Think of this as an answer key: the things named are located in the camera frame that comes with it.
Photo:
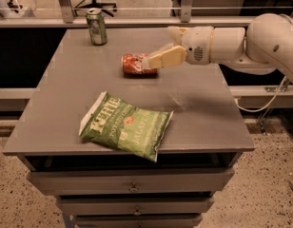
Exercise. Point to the red coke can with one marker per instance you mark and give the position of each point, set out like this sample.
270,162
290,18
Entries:
132,65

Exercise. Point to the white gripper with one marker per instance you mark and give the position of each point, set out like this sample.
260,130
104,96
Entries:
197,46

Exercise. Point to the top grey drawer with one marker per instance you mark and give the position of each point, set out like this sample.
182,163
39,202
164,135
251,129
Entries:
138,181

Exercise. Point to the grey drawer cabinet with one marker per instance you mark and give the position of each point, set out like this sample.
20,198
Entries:
205,131

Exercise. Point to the metal railing frame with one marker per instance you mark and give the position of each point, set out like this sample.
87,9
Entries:
139,13

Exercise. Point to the grey drawer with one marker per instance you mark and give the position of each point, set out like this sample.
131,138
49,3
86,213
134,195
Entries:
138,181
135,206
143,221

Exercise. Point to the green soda can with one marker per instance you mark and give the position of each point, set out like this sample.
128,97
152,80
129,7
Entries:
96,27

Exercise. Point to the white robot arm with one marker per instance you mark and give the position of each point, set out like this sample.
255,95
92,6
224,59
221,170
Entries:
264,46

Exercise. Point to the middle grey drawer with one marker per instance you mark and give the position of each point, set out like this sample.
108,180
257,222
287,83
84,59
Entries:
135,206

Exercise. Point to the green jalapeno chips bag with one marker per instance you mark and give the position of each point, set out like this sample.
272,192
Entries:
123,126

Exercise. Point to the bottom grey drawer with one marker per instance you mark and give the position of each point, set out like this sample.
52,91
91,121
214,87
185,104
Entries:
143,221

